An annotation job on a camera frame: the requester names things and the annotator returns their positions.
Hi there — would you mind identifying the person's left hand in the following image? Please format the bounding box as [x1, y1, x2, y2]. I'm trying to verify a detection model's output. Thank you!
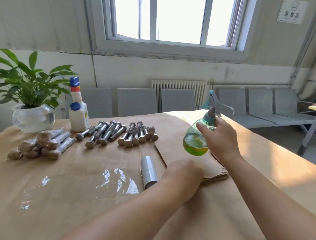
[160, 159, 204, 203]

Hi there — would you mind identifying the person's right hand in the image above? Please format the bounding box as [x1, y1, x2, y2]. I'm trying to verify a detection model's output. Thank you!
[196, 117, 242, 165]

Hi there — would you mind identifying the green spray bottle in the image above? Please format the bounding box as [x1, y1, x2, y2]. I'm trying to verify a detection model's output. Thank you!
[183, 89, 235, 157]

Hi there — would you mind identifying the stack of brown paper sheets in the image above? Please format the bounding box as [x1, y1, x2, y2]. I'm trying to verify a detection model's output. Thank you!
[154, 130, 229, 184]

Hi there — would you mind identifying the white cling film roll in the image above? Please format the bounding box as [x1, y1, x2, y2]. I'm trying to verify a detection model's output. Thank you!
[140, 155, 159, 190]

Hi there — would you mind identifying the clear cling film sheet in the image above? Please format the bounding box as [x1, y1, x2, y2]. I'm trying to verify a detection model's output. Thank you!
[20, 168, 142, 211]

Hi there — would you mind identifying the pile of steel bolts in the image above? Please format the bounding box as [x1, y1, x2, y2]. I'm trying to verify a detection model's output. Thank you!
[75, 121, 159, 149]

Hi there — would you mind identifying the steel hex bolt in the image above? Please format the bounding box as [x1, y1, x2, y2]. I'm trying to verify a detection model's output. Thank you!
[18, 137, 39, 152]

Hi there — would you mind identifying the person's left forearm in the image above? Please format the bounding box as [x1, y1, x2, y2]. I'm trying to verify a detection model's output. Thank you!
[59, 184, 184, 240]

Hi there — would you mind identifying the person's right forearm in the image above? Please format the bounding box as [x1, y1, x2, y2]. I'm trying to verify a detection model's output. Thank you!
[222, 154, 316, 240]

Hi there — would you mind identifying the grey chair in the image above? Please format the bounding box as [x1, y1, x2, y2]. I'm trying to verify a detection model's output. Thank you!
[274, 88, 316, 156]
[217, 88, 249, 119]
[64, 88, 113, 119]
[117, 88, 158, 117]
[161, 88, 196, 113]
[247, 88, 302, 127]

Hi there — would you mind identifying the white radiator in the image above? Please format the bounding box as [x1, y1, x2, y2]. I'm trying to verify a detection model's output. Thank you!
[150, 79, 207, 112]

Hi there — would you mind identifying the white glue bottle blue cap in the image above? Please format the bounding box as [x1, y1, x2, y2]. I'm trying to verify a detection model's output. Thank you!
[68, 76, 91, 133]

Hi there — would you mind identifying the large brown paper table cover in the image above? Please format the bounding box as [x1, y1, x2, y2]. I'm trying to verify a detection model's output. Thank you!
[0, 110, 316, 240]

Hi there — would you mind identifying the white framed window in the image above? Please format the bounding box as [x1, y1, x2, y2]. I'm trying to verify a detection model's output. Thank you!
[89, 0, 257, 62]

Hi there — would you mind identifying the round glass vase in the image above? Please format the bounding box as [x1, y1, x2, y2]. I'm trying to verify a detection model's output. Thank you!
[12, 103, 56, 133]

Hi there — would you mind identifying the green leafy plant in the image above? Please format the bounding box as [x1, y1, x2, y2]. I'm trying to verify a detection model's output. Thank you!
[0, 48, 77, 109]

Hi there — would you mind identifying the white vertical blind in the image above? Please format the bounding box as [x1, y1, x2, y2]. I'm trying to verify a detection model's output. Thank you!
[0, 0, 92, 54]

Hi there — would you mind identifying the white wall pipe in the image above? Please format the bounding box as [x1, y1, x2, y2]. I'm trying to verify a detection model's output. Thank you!
[291, 25, 316, 102]

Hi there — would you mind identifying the small square wall sign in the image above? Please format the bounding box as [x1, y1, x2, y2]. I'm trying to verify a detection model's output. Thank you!
[276, 0, 308, 25]

